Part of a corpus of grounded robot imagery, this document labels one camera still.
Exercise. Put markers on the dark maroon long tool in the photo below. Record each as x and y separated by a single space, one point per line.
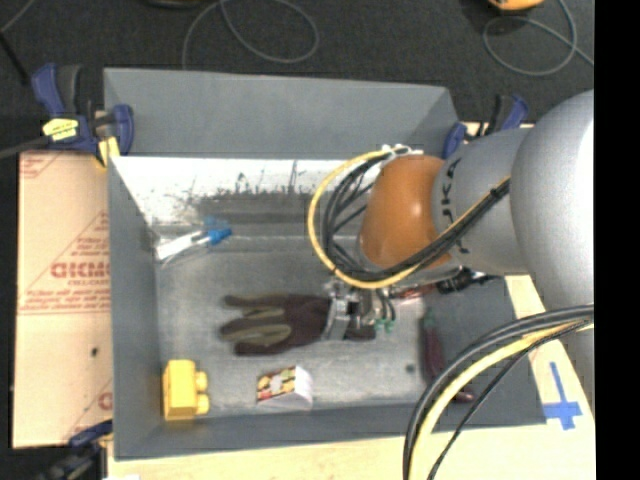
434 353

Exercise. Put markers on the brown cardboard board red print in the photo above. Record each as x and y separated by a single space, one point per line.
60 248

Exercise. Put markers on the grey metal bin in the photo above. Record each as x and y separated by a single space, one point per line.
280 118

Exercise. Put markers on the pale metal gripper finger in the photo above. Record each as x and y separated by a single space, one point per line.
354 315
337 325

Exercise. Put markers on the black cylinder on white bracket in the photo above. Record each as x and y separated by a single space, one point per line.
457 283

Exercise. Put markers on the yellow toy brick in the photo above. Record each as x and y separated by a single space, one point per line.
181 390

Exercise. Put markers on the white tube with blue cap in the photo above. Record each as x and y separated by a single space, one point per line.
187 244

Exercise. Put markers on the dark brown glove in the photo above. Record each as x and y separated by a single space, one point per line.
295 320

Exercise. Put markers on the small white printed box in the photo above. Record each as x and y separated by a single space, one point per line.
292 390

